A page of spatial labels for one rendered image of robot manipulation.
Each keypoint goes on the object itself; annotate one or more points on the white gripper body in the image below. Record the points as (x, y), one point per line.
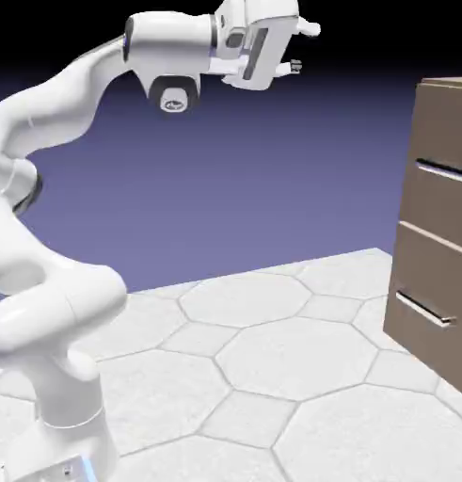
(270, 45)

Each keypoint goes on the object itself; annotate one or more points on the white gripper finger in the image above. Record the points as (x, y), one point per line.
(289, 68)
(309, 27)

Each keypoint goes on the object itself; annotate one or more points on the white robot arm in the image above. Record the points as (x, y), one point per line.
(65, 98)

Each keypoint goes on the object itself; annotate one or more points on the brown wooden cabinet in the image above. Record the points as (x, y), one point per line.
(433, 226)

